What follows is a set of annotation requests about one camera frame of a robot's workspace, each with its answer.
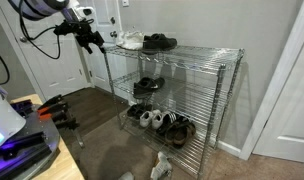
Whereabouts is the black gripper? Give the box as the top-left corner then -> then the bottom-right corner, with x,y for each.
53,19 -> 107,55

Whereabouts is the black shoe with white swoosh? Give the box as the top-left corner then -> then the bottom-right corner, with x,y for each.
132,76 -> 166,100

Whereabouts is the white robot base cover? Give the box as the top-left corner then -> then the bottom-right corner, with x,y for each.
0,79 -> 28,151

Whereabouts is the plain black shoe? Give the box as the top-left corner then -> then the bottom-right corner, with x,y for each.
141,33 -> 178,56

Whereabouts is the small black shoe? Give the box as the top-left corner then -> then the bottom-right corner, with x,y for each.
126,103 -> 142,118
135,103 -> 154,121

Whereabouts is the white high-top shoe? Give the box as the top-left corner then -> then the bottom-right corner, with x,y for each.
149,151 -> 174,180

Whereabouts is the white door with dark knob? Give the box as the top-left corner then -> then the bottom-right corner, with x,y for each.
79,0 -> 140,101

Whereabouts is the white closet door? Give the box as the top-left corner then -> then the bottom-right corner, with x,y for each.
0,0 -> 90,98

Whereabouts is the orange black clamp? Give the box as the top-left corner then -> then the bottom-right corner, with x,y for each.
36,94 -> 69,118

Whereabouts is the white sneaker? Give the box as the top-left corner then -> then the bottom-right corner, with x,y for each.
139,110 -> 155,129
151,109 -> 165,130

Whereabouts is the black slide with white stripes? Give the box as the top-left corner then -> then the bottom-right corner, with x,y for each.
155,112 -> 180,136

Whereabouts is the brown sandal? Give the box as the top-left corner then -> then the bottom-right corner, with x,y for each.
164,120 -> 185,145
172,121 -> 197,148

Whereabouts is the white rounded object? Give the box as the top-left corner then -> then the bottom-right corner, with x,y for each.
117,171 -> 136,180

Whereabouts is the white baseboard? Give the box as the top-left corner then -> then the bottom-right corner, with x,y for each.
216,139 -> 243,158

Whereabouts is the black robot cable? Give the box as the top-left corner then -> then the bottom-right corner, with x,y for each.
18,0 -> 62,61

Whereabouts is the black hanging cable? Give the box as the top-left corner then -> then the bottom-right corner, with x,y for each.
0,44 -> 11,86

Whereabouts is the chrome wire shelf rack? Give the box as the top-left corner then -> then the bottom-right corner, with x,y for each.
103,44 -> 245,180

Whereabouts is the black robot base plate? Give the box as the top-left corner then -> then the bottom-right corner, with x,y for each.
0,99 -> 62,180

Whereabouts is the white door frame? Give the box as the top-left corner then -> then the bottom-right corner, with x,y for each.
238,0 -> 304,162

